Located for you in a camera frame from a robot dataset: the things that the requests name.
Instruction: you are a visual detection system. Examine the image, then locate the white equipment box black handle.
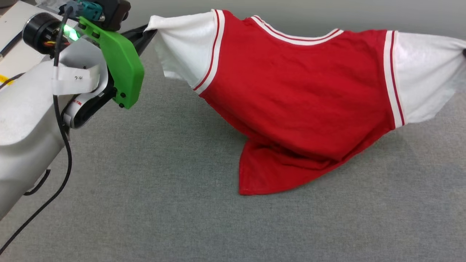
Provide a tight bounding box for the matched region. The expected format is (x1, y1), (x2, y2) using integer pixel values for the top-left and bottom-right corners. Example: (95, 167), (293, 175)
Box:
(0, 0), (59, 90)

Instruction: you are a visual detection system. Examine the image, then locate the teal cable connector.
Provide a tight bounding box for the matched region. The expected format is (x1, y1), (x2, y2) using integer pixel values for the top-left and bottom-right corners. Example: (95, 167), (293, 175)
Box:
(66, 0), (106, 22)

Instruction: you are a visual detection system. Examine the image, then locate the short black cable loop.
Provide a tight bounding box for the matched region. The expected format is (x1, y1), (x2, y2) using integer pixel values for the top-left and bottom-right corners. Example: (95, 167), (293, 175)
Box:
(24, 169), (51, 196)

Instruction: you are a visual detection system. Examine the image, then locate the red and white jersey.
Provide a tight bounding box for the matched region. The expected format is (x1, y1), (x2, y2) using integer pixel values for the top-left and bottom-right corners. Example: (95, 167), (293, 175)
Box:
(145, 9), (466, 196)

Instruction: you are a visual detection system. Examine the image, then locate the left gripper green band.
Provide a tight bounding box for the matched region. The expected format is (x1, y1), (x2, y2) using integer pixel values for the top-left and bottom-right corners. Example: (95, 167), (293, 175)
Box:
(23, 13), (158, 110)

